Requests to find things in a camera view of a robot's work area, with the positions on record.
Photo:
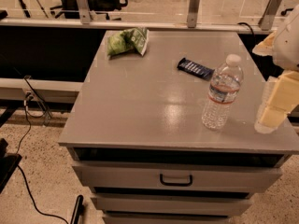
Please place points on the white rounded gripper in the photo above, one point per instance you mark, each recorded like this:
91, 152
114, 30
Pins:
288, 46

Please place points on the clear plastic water bottle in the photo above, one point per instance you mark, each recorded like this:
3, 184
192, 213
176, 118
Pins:
223, 89

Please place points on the grey metal railing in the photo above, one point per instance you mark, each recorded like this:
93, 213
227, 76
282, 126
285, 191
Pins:
154, 13

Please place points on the dark blue candy bar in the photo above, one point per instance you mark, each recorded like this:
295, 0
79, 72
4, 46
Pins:
195, 69

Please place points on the green chip bag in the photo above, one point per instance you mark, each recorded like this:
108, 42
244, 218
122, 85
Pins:
134, 39

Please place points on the grey drawer cabinet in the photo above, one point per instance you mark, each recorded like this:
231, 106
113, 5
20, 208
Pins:
137, 117

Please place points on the black bar on floor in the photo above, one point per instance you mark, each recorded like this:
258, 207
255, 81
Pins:
78, 210

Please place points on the black tripod legs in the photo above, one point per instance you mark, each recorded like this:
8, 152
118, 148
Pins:
32, 8

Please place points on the black equipment at left edge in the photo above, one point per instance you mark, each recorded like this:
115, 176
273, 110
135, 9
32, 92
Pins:
8, 163

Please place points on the black drawer handle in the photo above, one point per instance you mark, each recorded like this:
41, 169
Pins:
171, 181

